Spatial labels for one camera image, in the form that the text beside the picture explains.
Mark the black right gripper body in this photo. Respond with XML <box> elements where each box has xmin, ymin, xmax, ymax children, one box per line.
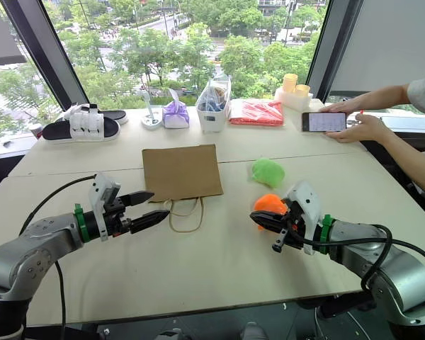
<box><xmin>272</xmin><ymin>199</ymin><xmax>306</xmax><ymax>254</ymax></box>

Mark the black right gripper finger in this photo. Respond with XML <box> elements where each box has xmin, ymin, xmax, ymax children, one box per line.
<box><xmin>251</xmin><ymin>215</ymin><xmax>288</xmax><ymax>235</ymax></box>
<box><xmin>249</xmin><ymin>210</ymin><xmax>289</xmax><ymax>225</ymax></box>

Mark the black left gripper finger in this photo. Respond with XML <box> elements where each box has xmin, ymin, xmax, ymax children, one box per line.
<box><xmin>122</xmin><ymin>191</ymin><xmax>156</xmax><ymax>208</ymax></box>
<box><xmin>129</xmin><ymin>210</ymin><xmax>171</xmax><ymax>235</ymax></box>

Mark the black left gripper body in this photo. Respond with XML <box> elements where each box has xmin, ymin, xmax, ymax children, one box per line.
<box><xmin>103</xmin><ymin>198</ymin><xmax>134</xmax><ymax>238</ymax></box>

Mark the black smartphone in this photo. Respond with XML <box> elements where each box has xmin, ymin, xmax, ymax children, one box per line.
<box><xmin>301</xmin><ymin>111</ymin><xmax>349</xmax><ymax>133</ymax></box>

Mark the brown paper bag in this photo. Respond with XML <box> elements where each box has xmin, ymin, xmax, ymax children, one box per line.
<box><xmin>142</xmin><ymin>143</ymin><xmax>225</xmax><ymax>234</ymax></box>

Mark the clear plastic bag of items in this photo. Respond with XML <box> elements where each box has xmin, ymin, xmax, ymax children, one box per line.
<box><xmin>195</xmin><ymin>75</ymin><xmax>232</xmax><ymax>115</ymax></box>

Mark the person's left hand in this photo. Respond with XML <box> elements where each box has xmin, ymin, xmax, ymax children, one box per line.
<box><xmin>324</xmin><ymin>113</ymin><xmax>387</xmax><ymax>144</ymax></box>

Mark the person's right hand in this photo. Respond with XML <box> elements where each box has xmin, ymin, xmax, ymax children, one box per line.
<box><xmin>318</xmin><ymin>99</ymin><xmax>359</xmax><ymax>115</ymax></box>

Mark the orange plush toy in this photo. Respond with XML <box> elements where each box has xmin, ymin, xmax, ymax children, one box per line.
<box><xmin>253</xmin><ymin>193</ymin><xmax>289</xmax><ymax>232</ymax></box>

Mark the green right wrist clip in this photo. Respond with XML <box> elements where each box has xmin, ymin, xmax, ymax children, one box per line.
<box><xmin>319</xmin><ymin>213</ymin><xmax>333</xmax><ymax>255</ymax></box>

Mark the green wrist clip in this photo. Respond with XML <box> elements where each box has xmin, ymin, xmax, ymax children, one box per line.
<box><xmin>319</xmin><ymin>213</ymin><xmax>333</xmax><ymax>255</ymax></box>
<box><xmin>73</xmin><ymin>203</ymin><xmax>89</xmax><ymax>244</ymax></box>

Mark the green left wrist clip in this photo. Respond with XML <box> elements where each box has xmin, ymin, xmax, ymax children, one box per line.
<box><xmin>73</xmin><ymin>203</ymin><xmax>89</xmax><ymax>244</ymax></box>

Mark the green plush toy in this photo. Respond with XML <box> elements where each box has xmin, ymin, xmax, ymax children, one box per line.
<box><xmin>247</xmin><ymin>157</ymin><xmax>286</xmax><ymax>190</ymax></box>

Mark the white brush stand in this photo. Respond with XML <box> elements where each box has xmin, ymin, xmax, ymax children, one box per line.
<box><xmin>140</xmin><ymin>92</ymin><xmax>164</xmax><ymax>131</ymax></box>

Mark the black white slide sandal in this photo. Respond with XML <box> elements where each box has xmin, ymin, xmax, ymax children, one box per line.
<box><xmin>42</xmin><ymin>105</ymin><xmax>122</xmax><ymax>144</ymax></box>
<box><xmin>61</xmin><ymin>103</ymin><xmax>129</xmax><ymax>126</ymax></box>

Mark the purple white tied pouch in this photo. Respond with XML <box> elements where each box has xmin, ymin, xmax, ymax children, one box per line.
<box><xmin>161</xmin><ymin>89</ymin><xmax>191</xmax><ymax>130</ymax></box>

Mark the red mesh package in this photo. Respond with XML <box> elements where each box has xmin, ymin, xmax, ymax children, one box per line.
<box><xmin>228</xmin><ymin>98</ymin><xmax>285</xmax><ymax>127</ymax></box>

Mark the white plastic basket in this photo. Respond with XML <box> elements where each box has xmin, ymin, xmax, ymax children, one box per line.
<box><xmin>196</xmin><ymin>105</ymin><xmax>232</xmax><ymax>134</ymax></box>

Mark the red white drink can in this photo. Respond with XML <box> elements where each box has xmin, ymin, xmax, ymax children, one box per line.
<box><xmin>28</xmin><ymin>123</ymin><xmax>45</xmax><ymax>141</ymax></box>

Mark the tall cream plastic cup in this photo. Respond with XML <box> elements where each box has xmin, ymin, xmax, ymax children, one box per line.
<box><xmin>282</xmin><ymin>72</ymin><xmax>299</xmax><ymax>94</ymax></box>

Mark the white roller blind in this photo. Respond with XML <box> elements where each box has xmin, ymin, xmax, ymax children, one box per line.
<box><xmin>327</xmin><ymin>0</ymin><xmax>425</xmax><ymax>95</ymax></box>

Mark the grey roller blind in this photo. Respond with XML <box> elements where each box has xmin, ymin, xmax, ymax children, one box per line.
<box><xmin>0</xmin><ymin>0</ymin><xmax>26</xmax><ymax>68</ymax></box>

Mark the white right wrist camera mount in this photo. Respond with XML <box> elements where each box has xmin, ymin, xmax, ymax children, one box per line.
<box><xmin>286</xmin><ymin>181</ymin><xmax>324</xmax><ymax>256</ymax></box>

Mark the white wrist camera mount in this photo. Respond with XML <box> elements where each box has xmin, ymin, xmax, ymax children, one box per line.
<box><xmin>88</xmin><ymin>173</ymin><xmax>122</xmax><ymax>242</ymax></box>
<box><xmin>286</xmin><ymin>181</ymin><xmax>324</xmax><ymax>256</ymax></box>

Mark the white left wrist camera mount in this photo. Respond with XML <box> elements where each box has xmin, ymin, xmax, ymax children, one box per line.
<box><xmin>88</xmin><ymin>173</ymin><xmax>122</xmax><ymax>242</ymax></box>

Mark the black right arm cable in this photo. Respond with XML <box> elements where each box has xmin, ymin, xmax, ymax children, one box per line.
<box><xmin>292</xmin><ymin>223</ymin><xmax>395</xmax><ymax>293</ymax></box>

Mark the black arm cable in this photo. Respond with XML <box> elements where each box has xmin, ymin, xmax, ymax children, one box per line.
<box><xmin>18</xmin><ymin>174</ymin><xmax>97</xmax><ymax>340</ymax></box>
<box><xmin>292</xmin><ymin>223</ymin><xmax>395</xmax><ymax>293</ymax></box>

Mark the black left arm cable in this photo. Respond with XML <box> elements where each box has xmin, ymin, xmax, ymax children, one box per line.
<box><xmin>18</xmin><ymin>174</ymin><xmax>97</xmax><ymax>340</ymax></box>

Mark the black window frame pillar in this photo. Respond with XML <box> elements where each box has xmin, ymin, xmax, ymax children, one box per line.
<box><xmin>305</xmin><ymin>0</ymin><xmax>336</xmax><ymax>104</ymax></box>
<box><xmin>0</xmin><ymin>0</ymin><xmax>90</xmax><ymax>111</ymax></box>

